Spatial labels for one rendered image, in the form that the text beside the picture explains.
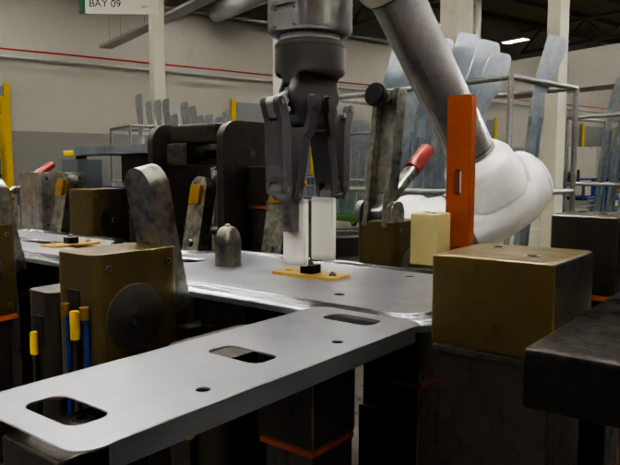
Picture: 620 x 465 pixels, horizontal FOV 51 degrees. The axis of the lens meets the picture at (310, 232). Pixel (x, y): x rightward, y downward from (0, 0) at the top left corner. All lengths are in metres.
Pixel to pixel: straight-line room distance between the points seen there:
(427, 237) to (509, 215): 0.70
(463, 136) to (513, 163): 0.66
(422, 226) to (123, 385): 0.46
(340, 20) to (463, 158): 0.21
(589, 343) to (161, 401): 0.21
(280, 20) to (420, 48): 0.65
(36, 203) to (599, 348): 1.18
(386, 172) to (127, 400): 0.53
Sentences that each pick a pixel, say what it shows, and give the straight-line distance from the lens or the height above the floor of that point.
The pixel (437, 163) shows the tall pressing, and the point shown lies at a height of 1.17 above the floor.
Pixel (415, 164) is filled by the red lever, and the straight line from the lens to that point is 0.87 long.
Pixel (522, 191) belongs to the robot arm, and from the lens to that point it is 1.43.
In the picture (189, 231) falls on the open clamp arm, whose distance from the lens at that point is 1.02.
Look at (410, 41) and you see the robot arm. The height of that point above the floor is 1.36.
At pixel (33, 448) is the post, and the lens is 0.33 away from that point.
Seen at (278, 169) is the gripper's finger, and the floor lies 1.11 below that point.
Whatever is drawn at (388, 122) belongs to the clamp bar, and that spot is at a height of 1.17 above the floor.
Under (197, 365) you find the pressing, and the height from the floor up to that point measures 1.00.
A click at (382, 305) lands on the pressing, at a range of 0.55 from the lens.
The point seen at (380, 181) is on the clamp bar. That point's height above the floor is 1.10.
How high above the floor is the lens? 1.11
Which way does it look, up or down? 5 degrees down
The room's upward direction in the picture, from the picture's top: straight up
